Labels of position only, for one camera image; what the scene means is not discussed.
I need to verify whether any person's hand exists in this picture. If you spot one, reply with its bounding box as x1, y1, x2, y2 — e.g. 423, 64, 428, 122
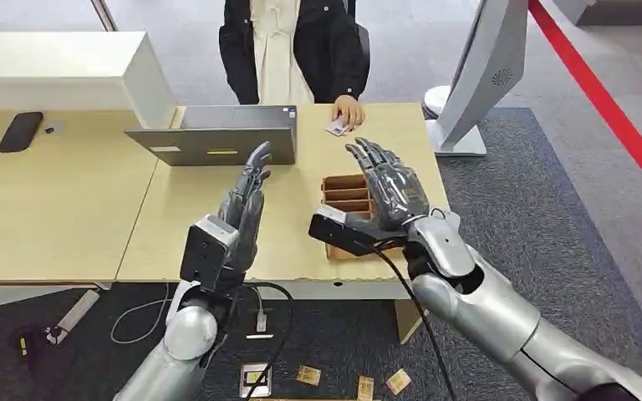
331, 94, 367, 133

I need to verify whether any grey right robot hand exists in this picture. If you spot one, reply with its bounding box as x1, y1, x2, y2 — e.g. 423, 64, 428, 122
344, 137, 432, 232

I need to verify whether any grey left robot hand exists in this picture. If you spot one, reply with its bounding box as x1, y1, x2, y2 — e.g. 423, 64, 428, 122
217, 140, 274, 277

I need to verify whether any white printed card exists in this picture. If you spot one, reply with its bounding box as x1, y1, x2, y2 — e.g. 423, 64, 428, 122
324, 115, 351, 139

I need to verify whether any wooden card box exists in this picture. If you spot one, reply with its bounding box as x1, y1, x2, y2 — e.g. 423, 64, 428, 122
320, 173, 406, 263

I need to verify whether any person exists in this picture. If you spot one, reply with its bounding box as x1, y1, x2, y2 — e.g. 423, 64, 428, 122
218, 0, 373, 107

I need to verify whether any grey laptop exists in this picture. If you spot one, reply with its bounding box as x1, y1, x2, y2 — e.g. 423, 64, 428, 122
124, 104, 298, 168

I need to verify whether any white round base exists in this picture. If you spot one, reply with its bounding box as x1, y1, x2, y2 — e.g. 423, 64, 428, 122
422, 84, 453, 120

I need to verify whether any wooden desk leg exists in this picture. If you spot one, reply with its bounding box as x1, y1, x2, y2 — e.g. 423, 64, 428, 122
394, 298, 430, 345

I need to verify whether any grey monitor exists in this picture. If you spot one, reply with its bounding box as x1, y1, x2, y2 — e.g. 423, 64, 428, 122
425, 0, 530, 158

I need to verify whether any card in clear sleeve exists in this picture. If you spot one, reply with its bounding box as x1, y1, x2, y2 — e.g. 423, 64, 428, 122
238, 362, 273, 399

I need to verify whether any tan card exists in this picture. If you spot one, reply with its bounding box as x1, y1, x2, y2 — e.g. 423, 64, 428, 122
356, 375, 376, 401
385, 368, 413, 396
296, 364, 323, 388

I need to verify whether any white power strip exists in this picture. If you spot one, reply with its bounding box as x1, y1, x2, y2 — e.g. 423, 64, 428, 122
45, 288, 101, 347

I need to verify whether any white desk partition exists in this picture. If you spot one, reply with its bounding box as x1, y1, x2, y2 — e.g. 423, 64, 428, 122
0, 30, 178, 130

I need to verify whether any black phone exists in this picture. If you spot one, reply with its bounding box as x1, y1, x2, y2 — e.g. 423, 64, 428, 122
0, 111, 45, 155

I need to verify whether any metal pole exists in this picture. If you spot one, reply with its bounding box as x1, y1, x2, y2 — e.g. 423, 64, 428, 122
89, 0, 119, 32

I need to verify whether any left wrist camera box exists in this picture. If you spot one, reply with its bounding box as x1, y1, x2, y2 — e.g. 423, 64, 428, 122
179, 214, 242, 296

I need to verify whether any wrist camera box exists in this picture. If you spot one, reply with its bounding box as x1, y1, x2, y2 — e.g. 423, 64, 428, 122
179, 214, 242, 296
307, 204, 409, 258

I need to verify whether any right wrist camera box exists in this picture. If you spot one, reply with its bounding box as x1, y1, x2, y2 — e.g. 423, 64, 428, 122
307, 204, 409, 258

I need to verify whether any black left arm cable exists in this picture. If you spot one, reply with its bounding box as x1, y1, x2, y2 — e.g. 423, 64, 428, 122
242, 282, 295, 401

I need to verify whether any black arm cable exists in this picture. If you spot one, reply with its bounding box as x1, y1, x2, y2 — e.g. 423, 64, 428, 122
242, 282, 295, 401
369, 247, 459, 401

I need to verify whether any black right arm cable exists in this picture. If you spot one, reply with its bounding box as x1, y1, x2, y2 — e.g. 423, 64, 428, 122
369, 247, 459, 401

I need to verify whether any white floor cable loop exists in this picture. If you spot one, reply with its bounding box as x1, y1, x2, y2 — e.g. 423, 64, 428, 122
110, 283, 171, 346

